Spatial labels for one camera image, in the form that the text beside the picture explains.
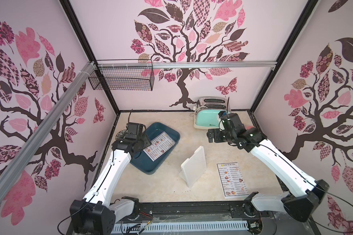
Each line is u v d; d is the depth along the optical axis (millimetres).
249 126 1101
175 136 1008
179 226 697
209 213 731
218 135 657
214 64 926
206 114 1001
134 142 534
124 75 947
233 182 833
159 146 981
